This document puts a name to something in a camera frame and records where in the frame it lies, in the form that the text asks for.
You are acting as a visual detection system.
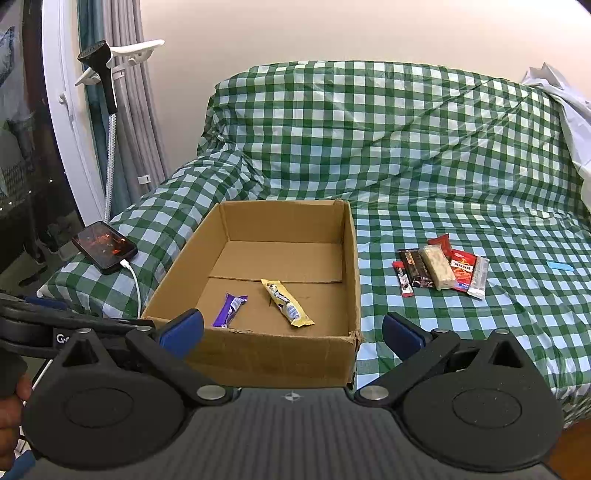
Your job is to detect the dark brown chocolate bar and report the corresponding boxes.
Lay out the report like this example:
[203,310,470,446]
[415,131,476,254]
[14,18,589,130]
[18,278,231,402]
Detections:
[398,249,435,288]

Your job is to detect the beige cereal bar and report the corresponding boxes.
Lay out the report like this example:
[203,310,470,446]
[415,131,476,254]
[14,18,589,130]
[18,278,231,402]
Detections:
[419,245,456,291]

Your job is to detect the red square snack packet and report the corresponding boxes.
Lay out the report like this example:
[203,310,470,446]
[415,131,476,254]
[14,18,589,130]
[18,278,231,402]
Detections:
[428,234,453,259]

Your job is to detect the person's left hand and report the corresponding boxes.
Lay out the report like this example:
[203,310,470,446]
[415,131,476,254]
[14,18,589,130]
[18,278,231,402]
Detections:
[0,374,32,471]

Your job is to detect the black smartphone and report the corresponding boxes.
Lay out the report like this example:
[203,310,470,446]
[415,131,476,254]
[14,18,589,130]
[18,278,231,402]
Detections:
[72,221,138,275]

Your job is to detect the silver wrapped bar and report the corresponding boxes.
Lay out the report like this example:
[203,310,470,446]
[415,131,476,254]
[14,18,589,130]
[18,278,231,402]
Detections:
[467,256,490,300]

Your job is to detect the small red black stick snack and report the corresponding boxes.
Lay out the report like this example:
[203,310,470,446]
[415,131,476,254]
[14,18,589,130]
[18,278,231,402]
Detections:
[393,261,415,298]

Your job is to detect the red snack wrapper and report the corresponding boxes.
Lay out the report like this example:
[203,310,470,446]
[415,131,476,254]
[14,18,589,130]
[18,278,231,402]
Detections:
[450,249,477,293]

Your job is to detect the blue paper scrap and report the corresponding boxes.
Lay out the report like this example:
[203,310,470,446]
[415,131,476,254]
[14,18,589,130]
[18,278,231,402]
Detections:
[547,261,575,272]

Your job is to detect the purple chocolate bar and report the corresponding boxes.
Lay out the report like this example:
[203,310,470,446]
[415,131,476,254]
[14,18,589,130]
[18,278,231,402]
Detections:
[212,293,249,328]

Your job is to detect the green checkered sofa cover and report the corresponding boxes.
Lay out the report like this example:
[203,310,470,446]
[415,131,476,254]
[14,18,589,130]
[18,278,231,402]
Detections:
[39,61,590,424]

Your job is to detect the yellow snack bar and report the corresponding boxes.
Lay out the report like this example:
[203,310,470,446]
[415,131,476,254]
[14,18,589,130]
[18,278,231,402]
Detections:
[260,279,315,328]

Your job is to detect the brown cardboard box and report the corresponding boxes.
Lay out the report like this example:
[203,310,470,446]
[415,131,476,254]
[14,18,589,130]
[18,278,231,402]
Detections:
[143,200,362,388]

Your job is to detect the black garment steamer head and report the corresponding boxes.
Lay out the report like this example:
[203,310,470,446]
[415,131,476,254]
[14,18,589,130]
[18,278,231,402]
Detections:
[75,40,117,115]

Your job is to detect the white hanger hook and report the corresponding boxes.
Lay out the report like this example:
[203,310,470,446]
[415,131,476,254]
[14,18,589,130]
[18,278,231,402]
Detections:
[90,39,165,85]

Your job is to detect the white cloth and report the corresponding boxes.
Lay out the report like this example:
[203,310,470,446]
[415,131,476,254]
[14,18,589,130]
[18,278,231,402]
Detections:
[522,63,591,210]

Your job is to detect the white charging cable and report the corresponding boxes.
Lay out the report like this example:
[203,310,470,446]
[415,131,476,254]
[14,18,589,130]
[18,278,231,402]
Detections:
[119,259,143,320]

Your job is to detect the white door frame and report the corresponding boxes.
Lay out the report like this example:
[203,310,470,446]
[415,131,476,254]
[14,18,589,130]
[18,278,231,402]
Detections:
[41,0,105,225]

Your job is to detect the braided steamer hose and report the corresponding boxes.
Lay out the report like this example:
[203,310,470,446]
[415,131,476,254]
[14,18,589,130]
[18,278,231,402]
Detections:
[103,112,117,225]

